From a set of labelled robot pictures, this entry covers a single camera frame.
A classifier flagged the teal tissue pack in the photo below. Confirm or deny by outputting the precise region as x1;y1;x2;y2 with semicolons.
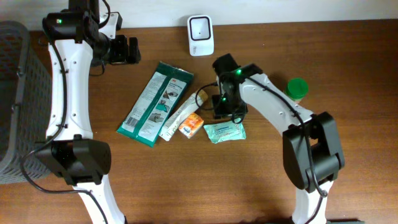
204;121;246;144

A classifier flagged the white tube gold cap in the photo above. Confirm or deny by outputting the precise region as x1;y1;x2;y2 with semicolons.
159;90;208;141

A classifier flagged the orange tissue pack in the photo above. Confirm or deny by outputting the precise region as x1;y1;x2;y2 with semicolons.
178;113;204;139

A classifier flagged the green lid jar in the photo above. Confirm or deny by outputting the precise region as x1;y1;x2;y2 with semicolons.
284;78;309;104

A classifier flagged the green wipes package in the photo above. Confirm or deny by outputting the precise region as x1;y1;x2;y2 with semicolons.
117;62;194;147

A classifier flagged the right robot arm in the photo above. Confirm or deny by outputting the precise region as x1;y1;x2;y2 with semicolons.
212;54;345;223

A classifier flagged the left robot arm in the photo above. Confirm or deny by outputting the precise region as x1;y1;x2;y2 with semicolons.
34;1;141;223

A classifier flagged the white barcode scanner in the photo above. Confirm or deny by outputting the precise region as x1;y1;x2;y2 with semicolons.
187;15;215;57

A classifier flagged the grey plastic basket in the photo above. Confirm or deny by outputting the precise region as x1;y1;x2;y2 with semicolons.
1;21;52;185

